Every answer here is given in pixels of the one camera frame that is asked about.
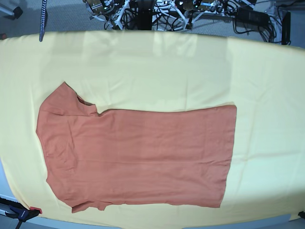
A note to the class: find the orange T-shirt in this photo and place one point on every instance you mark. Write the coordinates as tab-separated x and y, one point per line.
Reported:
134	157

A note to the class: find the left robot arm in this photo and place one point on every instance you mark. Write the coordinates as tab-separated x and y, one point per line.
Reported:
194	9

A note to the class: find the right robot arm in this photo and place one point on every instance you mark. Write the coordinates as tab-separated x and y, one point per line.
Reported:
108	11

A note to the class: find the yellow table cloth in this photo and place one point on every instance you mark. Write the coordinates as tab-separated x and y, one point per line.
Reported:
163	71

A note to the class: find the black power adapter box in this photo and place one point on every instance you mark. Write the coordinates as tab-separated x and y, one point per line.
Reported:
252	17

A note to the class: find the black upright box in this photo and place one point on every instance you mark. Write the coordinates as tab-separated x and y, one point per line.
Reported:
286	29

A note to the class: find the black clamp at right edge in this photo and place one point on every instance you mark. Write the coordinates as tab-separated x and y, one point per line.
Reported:
301	214

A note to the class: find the black table leg post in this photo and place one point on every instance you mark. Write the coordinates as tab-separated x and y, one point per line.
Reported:
145	14

